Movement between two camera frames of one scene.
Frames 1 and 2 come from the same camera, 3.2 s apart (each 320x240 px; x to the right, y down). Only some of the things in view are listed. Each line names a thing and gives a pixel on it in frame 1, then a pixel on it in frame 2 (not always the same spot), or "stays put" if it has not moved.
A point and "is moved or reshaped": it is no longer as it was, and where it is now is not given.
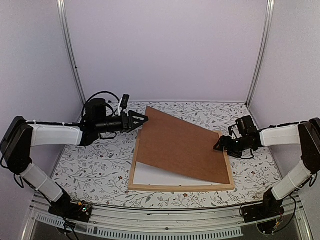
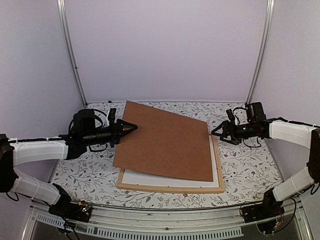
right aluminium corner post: [262, 57] stays put
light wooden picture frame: [177, 187] is moved or reshaped
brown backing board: [167, 141] is moved or reshaped
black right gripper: [221, 141] -> [230, 125]
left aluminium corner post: [62, 8] stays put
